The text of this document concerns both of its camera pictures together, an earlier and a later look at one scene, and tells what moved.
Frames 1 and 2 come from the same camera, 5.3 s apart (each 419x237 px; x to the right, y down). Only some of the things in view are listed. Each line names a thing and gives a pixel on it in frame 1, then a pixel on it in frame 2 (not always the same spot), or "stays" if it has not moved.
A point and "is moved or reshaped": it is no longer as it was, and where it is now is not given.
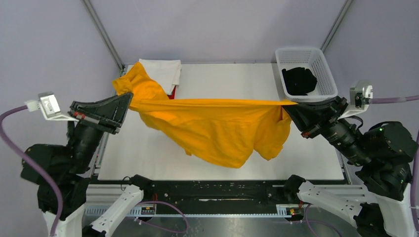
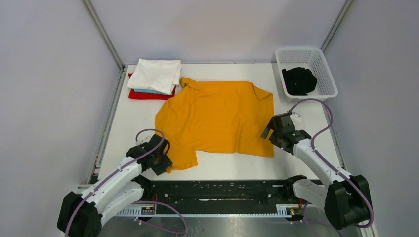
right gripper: [318, 121] -> [274, 132]
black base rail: [220, 193] stays
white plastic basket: [314, 59] stays
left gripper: [108, 111] -> [166, 163]
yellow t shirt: [229, 133] is moved or reshaped
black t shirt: [299, 81] stays
